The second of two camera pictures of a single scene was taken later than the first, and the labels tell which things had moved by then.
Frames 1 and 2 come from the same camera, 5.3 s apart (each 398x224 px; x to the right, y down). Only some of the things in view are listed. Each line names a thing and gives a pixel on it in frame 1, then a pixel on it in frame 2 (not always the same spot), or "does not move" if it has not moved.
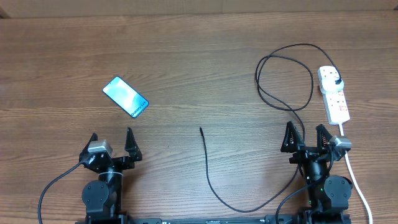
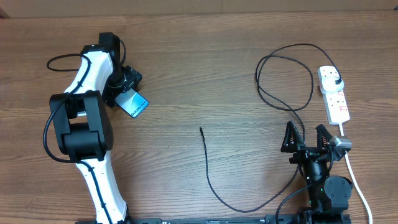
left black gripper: x=130 y=147 -> x=132 y=78
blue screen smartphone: x=125 y=96 does not move
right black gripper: x=305 y=152 does not move
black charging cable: x=288 y=109 does not move
